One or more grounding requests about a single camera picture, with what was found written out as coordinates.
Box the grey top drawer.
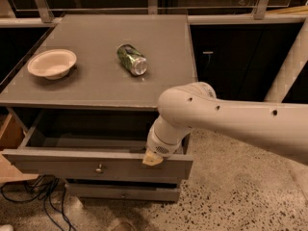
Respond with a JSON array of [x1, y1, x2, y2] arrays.
[[3, 110, 193, 184]]

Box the grey drawer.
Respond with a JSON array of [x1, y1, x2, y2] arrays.
[[3, 110, 193, 184], [65, 182, 180, 202]]

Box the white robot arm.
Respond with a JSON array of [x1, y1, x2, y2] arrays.
[[143, 22, 308, 165]]

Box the grey bottom drawer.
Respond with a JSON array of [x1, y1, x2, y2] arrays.
[[65, 182, 180, 202]]

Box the grey drawer cabinet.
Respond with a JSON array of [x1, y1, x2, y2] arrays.
[[0, 14, 197, 203]]

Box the brown shoe tip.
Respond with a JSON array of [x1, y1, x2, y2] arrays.
[[108, 219, 137, 231]]

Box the green soda can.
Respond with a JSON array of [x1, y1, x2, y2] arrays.
[[116, 44, 147, 76]]

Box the dark cabinet behind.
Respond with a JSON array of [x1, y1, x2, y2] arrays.
[[191, 23, 302, 101]]

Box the white paper bowl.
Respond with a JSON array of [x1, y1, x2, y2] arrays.
[[27, 49, 77, 80]]

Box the wooden board piece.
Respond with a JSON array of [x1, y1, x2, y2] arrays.
[[0, 113, 39, 183]]

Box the metal railing with glass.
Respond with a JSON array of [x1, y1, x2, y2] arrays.
[[0, 0, 308, 28]]

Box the blue black floor cables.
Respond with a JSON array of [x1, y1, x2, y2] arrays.
[[0, 175, 78, 231]]

